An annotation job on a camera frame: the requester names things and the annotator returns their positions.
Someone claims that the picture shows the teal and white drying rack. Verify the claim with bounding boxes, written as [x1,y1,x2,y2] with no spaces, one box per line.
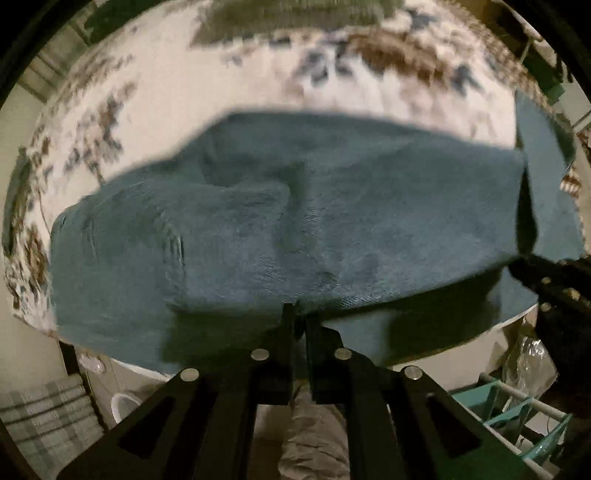
[452,373,573,479]

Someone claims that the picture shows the blue denim jeans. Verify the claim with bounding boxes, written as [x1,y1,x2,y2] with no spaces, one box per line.
[50,96,583,374]

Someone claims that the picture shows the dark green folded blanket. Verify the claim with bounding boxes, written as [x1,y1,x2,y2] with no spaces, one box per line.
[192,0,403,45]

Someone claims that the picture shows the floral fleece bed blanket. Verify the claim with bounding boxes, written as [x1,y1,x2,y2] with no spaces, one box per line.
[2,1,573,336]

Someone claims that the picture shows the white round bucket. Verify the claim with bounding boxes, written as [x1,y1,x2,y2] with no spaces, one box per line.
[110,392,142,424]

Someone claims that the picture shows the plaid grey cloth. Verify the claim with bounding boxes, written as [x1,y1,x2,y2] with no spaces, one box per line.
[0,374,104,479]

